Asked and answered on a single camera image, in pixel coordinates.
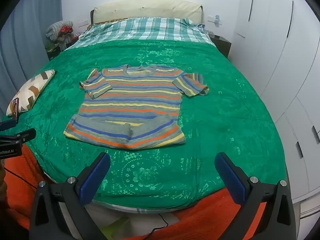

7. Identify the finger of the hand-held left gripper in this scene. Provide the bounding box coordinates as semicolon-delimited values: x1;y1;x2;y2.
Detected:
0;128;37;144
0;119;17;131

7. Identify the dark nightstand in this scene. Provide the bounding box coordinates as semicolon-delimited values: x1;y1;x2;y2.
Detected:
209;32;232;59

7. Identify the thin black cable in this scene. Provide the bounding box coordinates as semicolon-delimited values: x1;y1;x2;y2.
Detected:
4;168;38;188

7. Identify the grey knitted cloth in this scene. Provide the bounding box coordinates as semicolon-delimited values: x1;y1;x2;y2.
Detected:
46;20;73;40

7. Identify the green white plaid bedsheet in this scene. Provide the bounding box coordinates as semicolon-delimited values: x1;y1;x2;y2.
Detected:
65;17;216;49

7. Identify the cream padded headboard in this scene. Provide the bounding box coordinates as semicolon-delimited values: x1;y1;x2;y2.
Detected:
90;0;203;25

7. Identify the clutter pile with knit hat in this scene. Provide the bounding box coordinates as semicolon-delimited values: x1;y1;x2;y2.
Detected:
45;34;80;61

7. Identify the white wardrobe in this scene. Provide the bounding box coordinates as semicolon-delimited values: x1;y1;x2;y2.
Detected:
231;0;320;220

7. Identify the black smartphone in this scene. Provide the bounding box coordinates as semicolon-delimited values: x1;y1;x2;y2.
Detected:
12;98;19;121

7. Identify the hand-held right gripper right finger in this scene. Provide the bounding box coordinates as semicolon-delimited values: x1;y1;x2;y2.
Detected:
214;152;297;240

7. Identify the striped knit t-shirt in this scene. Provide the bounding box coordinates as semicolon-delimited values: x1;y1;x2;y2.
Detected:
64;64;209;150

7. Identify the green floral blanket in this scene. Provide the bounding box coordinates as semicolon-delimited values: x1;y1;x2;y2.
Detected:
15;40;287;207

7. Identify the blue-grey curtain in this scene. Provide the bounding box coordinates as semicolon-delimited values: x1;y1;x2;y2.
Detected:
0;0;63;113

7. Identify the brown white patterned pillow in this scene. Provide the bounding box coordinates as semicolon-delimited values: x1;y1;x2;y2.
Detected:
6;69;55;117

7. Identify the orange rug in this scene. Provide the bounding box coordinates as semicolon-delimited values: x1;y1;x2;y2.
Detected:
4;142;267;240

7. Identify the wall socket with blue plug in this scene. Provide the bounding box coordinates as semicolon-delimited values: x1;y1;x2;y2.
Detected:
207;15;223;27

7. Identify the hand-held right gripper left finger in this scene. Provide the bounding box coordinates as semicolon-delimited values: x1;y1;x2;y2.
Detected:
29;152;111;240

